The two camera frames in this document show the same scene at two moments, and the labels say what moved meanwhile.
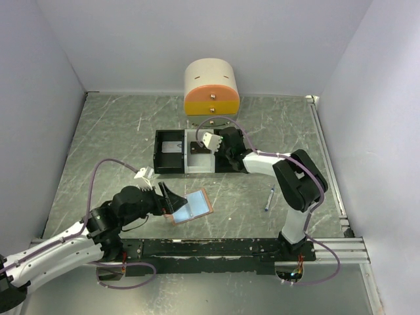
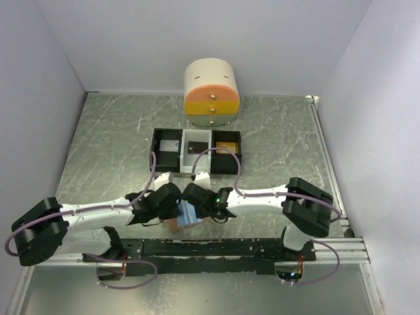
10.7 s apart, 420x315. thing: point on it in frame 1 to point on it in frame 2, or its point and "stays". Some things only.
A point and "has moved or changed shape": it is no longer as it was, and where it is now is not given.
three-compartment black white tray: [177, 151] stays
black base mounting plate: [210, 256] stays
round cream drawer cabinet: [211, 90] stays
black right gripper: [220, 149] to [199, 214]
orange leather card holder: [198, 205] has moved or changed shape
